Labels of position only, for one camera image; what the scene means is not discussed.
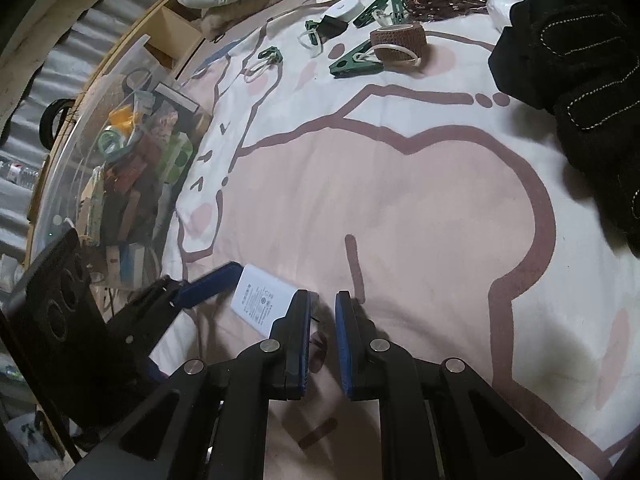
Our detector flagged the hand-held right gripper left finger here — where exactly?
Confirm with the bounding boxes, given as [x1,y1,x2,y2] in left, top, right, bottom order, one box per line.
[62,287,321,480]

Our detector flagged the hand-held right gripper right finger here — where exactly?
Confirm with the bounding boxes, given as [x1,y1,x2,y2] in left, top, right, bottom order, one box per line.
[334,290,583,480]

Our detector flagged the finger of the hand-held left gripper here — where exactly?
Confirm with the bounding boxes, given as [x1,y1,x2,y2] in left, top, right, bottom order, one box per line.
[107,262,246,357]

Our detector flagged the small white charger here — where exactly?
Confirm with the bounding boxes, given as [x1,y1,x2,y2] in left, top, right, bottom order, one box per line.
[232,262,298,338]

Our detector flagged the clear plastic storage bin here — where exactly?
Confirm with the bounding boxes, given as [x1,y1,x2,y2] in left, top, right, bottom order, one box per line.
[37,35,216,301]

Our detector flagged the olive green holder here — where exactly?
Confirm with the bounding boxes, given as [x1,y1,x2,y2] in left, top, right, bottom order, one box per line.
[160,135,193,186]

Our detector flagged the clear water bottle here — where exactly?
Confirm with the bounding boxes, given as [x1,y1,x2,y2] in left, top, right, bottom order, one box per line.
[0,157,40,188]

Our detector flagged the black cap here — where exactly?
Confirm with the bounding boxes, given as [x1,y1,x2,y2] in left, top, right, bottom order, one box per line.
[39,99,76,151]

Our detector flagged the wooden shelf unit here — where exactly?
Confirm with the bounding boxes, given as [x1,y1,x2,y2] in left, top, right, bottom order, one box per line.
[25,0,206,241]

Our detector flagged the small black object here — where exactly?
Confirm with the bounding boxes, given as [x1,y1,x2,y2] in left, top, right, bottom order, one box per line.
[317,15,349,40]

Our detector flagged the beige printed valance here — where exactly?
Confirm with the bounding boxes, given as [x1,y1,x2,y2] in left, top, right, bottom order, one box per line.
[0,0,126,133]

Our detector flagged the grey curtain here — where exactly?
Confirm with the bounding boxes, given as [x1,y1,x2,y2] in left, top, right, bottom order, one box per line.
[0,0,166,241]

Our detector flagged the white round disc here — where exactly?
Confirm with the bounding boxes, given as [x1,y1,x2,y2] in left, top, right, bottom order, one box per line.
[325,0,366,18]

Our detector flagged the brown tape roll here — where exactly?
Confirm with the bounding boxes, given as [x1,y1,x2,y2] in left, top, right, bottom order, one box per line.
[370,22,428,63]

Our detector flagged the black glove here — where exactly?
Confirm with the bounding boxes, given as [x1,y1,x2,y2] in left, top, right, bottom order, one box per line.
[487,0,640,111]
[552,75,640,256]

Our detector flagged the small white bottle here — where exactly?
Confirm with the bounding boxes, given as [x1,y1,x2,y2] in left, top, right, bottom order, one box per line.
[487,0,521,31]

